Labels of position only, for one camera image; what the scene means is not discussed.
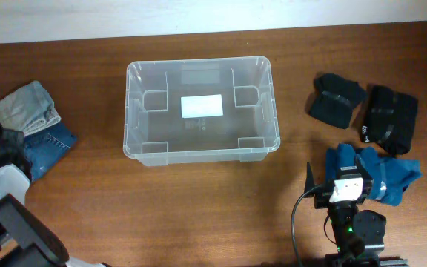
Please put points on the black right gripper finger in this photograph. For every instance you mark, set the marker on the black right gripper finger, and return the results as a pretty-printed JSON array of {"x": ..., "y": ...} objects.
[
  {"x": 361, "y": 168},
  {"x": 309, "y": 182}
]

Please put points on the blue garment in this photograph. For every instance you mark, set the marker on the blue garment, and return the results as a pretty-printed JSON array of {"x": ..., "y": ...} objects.
[{"x": 391, "y": 176}]

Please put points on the black garment with white print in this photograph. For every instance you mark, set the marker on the black garment with white print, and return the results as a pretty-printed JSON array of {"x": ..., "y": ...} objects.
[{"x": 390, "y": 120}]

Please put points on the small black garment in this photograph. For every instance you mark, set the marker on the small black garment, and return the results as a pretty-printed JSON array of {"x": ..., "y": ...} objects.
[{"x": 336, "y": 99}]

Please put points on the dark blue jeans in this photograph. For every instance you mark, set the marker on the dark blue jeans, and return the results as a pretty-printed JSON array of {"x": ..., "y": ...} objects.
[{"x": 45, "y": 148}]

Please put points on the light blue jeans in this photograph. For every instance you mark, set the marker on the light blue jeans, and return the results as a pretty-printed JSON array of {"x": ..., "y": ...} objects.
[{"x": 29, "y": 109}]

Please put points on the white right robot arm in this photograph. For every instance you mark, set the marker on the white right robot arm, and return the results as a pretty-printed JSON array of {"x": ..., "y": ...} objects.
[{"x": 358, "y": 235}]

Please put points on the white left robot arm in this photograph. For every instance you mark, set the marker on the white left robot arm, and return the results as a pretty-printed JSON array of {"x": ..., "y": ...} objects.
[{"x": 24, "y": 239}]

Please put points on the clear plastic storage bin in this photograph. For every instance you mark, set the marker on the clear plastic storage bin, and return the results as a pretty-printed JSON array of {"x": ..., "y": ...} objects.
[{"x": 155, "y": 133}]

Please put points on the white label in bin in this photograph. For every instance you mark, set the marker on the white label in bin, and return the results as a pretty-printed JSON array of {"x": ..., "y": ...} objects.
[{"x": 201, "y": 106}]

